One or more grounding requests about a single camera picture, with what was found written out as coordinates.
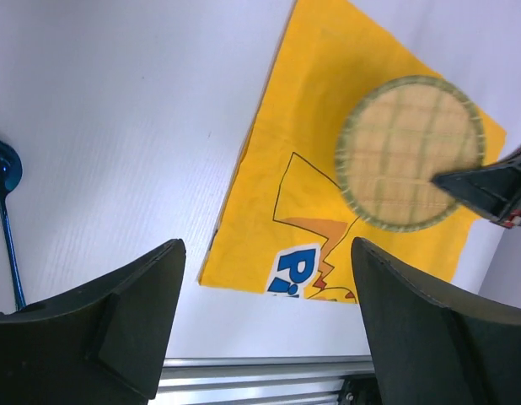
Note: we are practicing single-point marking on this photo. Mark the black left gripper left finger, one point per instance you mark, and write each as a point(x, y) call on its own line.
point(103, 342)

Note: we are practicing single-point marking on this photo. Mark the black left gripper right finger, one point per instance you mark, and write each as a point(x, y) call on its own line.
point(432, 342)

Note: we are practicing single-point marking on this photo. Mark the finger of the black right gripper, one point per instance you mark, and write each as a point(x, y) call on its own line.
point(492, 191)

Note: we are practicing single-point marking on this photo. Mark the round woven bamboo plate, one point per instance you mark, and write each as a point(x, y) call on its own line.
point(395, 140)

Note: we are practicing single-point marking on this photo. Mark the yellow Pikachu cloth placemat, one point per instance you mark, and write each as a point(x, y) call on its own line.
point(285, 227)

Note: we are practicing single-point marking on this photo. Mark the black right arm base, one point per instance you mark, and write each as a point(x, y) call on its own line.
point(359, 391)

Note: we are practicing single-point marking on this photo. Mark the blue metal spoon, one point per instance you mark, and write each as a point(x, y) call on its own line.
point(11, 171)

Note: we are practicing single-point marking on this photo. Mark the aluminium mounting rail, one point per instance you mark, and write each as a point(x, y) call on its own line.
point(293, 380)

